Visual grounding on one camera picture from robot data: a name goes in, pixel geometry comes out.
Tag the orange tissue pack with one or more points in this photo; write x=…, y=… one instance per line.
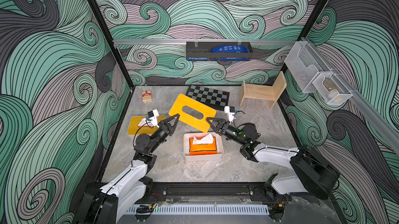
x=203, y=145
x=145, y=121

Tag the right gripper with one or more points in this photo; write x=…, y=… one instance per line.
x=222, y=127

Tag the white slotted cable duct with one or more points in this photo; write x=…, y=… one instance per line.
x=212, y=209

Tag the aluminium wall rail back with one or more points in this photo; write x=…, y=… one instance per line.
x=254, y=42

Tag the clear plastic wall bin small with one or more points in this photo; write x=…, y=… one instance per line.
x=331, y=89

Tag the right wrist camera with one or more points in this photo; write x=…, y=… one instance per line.
x=231, y=112

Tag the clear plastic wall bin large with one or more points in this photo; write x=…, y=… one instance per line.
x=303, y=66

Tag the black chessboard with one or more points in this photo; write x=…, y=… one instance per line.
x=213, y=98

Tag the small red card box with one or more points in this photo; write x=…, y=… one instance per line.
x=147, y=96

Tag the aluminium wall rail right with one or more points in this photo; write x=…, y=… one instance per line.
x=374, y=118

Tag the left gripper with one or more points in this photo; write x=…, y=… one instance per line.
x=162, y=124

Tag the yellow bamboo lid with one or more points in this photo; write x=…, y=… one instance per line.
x=135, y=126
x=192, y=112

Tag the aluminium wall rail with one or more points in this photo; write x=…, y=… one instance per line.
x=374, y=118
x=254, y=42

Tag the blue object in basket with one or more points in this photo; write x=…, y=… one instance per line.
x=230, y=49

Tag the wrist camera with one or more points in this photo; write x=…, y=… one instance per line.
x=231, y=112
x=153, y=113

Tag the black wall shelf basket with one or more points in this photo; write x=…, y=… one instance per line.
x=202, y=51

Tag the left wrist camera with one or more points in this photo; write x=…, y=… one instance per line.
x=153, y=113

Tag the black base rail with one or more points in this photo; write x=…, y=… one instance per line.
x=257, y=191

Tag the small wooden chair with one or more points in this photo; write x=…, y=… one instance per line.
x=263, y=92

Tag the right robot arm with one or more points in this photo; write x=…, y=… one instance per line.
x=308, y=171

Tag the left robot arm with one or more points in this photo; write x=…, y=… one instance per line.
x=107, y=204

